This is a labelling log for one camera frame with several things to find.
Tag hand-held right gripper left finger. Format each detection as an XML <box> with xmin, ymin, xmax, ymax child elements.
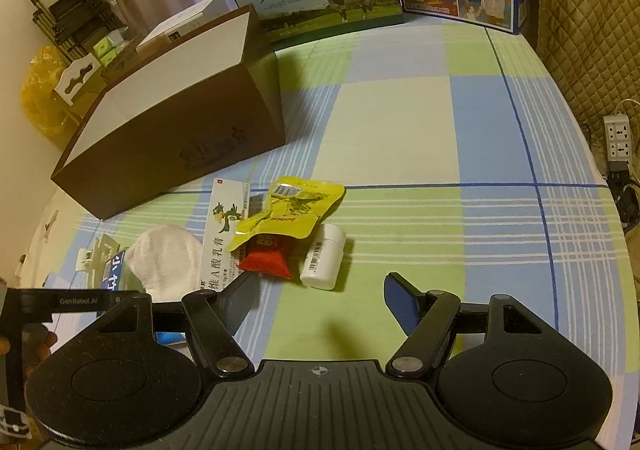
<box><xmin>97</xmin><ymin>272</ymin><xmax>257</xmax><ymax>379</ymax></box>

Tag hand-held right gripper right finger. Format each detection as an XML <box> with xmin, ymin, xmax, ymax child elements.
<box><xmin>383</xmin><ymin>272</ymin><xmax>556</xmax><ymax>379</ymax></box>

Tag white ointment box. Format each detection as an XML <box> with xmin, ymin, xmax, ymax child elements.
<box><xmin>197</xmin><ymin>177</ymin><xmax>266</xmax><ymax>293</ymax></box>

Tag blue small box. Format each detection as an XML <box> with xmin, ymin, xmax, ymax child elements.
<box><xmin>75</xmin><ymin>235</ymin><xmax>138</xmax><ymax>293</ymax></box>

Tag white pill bottle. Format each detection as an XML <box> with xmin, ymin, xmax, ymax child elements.
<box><xmin>300</xmin><ymin>224</ymin><xmax>347</xmax><ymax>291</ymax></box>

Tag yellow snack packet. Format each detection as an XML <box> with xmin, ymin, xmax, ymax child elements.
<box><xmin>262</xmin><ymin>176</ymin><xmax>347</xmax><ymax>221</ymax></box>
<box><xmin>225</xmin><ymin>210</ymin><xmax>321</xmax><ymax>255</ymax></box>

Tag brown storage box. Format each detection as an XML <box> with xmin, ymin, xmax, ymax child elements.
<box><xmin>50</xmin><ymin>4</ymin><xmax>287</xmax><ymax>221</ymax></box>

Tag person's left hand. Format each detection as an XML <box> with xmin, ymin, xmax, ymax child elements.
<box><xmin>25</xmin><ymin>327</ymin><xmax>58</xmax><ymax>371</ymax></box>

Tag red snack packet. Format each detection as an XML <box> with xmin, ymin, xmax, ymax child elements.
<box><xmin>236</xmin><ymin>232</ymin><xmax>296</xmax><ymax>279</ymax></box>

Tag blue and white flat box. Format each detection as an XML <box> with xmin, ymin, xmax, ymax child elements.
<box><xmin>155</xmin><ymin>330</ymin><xmax>193</xmax><ymax>346</ymax></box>

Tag white gauze roll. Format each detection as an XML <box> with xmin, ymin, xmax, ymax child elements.
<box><xmin>124</xmin><ymin>225</ymin><xmax>203</xmax><ymax>295</ymax></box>

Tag checked tablecloth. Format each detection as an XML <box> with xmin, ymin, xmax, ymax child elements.
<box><xmin>20</xmin><ymin>22</ymin><xmax>640</xmax><ymax>381</ymax></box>

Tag yellow plastic bag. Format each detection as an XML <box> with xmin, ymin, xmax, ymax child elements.
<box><xmin>20</xmin><ymin>46</ymin><xmax>71</xmax><ymax>135</ymax></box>

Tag cardboard box with white insert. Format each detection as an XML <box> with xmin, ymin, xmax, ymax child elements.
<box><xmin>52</xmin><ymin>54</ymin><xmax>108</xmax><ymax>110</ymax></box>

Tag brown cardboard box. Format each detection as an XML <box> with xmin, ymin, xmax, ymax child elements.
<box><xmin>100</xmin><ymin>47</ymin><xmax>141</xmax><ymax>80</ymax></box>

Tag green and white small box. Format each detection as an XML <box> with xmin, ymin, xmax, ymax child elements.
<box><xmin>92</xmin><ymin>32</ymin><xmax>128</xmax><ymax>65</ymax></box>

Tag white power strip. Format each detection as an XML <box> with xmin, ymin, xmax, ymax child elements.
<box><xmin>602</xmin><ymin>114</ymin><xmax>640</xmax><ymax>163</ymax></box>

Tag beige quilted sofa cover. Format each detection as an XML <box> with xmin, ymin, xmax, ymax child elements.
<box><xmin>522</xmin><ymin>0</ymin><xmax>640</xmax><ymax>131</ymax></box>

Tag black cables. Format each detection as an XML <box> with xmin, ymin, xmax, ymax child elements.
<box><xmin>607</xmin><ymin>162</ymin><xmax>640</xmax><ymax>225</ymax></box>

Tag black wire rack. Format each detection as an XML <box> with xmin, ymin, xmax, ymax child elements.
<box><xmin>26</xmin><ymin>0</ymin><xmax>126</xmax><ymax>65</ymax></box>

